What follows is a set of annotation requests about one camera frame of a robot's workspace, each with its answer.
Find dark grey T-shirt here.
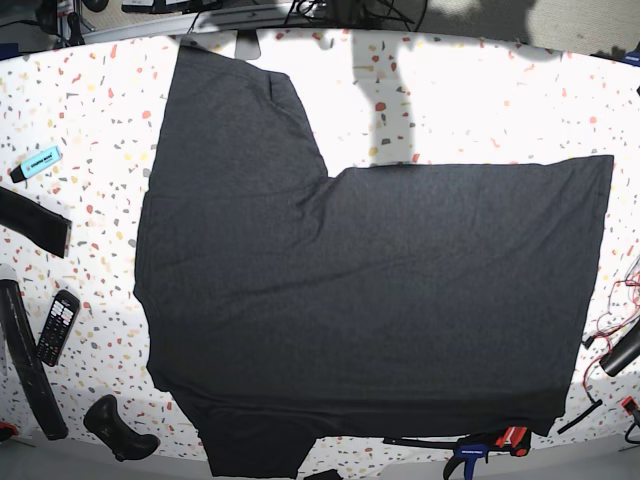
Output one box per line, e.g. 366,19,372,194
134,47,614,478

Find grey monitor stand base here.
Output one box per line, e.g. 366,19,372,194
234,30,261,61

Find small black box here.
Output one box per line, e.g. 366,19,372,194
304,469,343,480

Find black remote control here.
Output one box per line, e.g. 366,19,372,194
36,290,80,367

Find blue orange bar clamp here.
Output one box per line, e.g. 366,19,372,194
383,426,532,480

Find black game controller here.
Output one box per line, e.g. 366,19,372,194
83,394,160,462

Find blue highlighter marker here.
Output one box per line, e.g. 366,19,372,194
10,146,62,183

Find long black tube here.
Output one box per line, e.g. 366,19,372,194
1,279,69,441

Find small black rod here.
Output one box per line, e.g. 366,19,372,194
557,400,603,435

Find red connector plug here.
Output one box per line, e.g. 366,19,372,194
621,396,639,416

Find black flat strap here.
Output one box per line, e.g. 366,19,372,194
0,186,73,259

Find red and black wires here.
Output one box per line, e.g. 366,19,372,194
581,269,640,401

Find black cylinder handle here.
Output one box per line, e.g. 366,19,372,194
600,332,639,377

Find red tool handle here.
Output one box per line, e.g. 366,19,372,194
0,422,18,442

